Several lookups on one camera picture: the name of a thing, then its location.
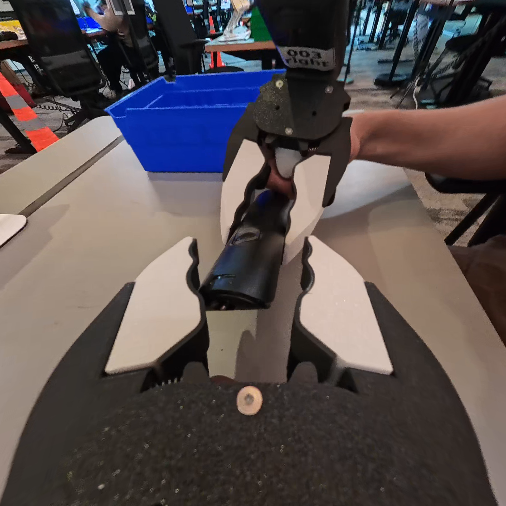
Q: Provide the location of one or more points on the orange grey striped cone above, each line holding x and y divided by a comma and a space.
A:
27, 118

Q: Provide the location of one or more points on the person's right hand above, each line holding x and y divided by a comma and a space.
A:
280, 184

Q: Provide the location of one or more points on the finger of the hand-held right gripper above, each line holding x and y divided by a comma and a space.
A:
235, 182
310, 197

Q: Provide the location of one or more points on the grey desk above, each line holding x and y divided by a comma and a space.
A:
99, 257

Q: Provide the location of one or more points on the white tilted board stand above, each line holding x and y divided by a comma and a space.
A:
237, 23

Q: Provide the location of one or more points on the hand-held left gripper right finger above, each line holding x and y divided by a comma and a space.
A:
344, 316

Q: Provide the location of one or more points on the small orange traffic cone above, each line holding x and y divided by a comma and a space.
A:
216, 55

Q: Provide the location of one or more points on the black office chair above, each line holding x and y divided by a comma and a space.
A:
454, 184
63, 59

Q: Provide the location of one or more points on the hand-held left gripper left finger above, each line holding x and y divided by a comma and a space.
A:
158, 316

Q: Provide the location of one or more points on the black remote control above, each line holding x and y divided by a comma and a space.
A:
253, 261

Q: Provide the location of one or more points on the green plastic bin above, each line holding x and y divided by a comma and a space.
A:
261, 25

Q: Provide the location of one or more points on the person's right forearm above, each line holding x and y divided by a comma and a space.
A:
435, 134

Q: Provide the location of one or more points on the wooden table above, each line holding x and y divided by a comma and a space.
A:
237, 46

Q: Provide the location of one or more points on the blue plastic bin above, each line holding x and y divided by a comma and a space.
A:
185, 130

